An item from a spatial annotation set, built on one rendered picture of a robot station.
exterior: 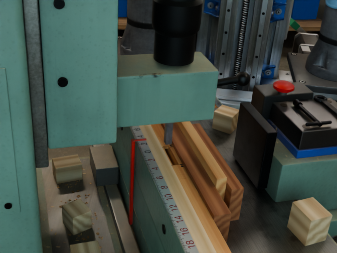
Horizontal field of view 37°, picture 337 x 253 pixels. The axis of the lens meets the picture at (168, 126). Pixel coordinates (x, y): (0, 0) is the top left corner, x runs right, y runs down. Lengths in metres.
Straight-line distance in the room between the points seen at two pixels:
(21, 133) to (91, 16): 0.14
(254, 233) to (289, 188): 0.09
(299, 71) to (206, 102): 0.73
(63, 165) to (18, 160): 0.32
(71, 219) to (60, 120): 0.22
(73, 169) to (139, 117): 0.27
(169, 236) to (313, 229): 0.17
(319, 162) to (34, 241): 0.37
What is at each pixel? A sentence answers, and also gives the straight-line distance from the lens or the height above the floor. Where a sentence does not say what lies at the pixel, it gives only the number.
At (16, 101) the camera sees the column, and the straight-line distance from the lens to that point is 0.51.
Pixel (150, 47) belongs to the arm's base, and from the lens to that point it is 1.29.
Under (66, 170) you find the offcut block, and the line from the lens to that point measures 0.86.
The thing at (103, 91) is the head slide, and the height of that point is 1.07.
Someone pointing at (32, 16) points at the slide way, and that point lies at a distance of 0.52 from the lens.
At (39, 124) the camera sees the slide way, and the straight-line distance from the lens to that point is 0.56.
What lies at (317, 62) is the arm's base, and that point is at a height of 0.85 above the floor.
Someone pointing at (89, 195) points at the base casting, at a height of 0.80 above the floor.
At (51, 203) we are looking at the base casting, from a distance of 0.83.
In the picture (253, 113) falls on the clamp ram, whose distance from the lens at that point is 0.70.
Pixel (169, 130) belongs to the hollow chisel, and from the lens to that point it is 0.68.
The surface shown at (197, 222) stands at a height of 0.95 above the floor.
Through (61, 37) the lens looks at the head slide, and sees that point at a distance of 0.53.
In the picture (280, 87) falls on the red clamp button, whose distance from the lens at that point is 0.72.
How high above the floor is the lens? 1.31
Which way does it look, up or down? 29 degrees down
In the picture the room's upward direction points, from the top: 4 degrees clockwise
